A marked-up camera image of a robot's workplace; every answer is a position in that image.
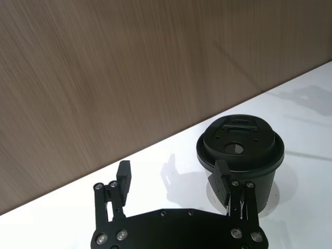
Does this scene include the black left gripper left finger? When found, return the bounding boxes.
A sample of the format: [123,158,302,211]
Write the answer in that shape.
[93,160,132,233]

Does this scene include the black cup with black lid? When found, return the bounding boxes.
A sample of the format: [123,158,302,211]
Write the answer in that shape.
[196,114,285,215]

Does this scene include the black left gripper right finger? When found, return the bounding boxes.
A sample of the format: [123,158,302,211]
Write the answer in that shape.
[212,159,261,231]

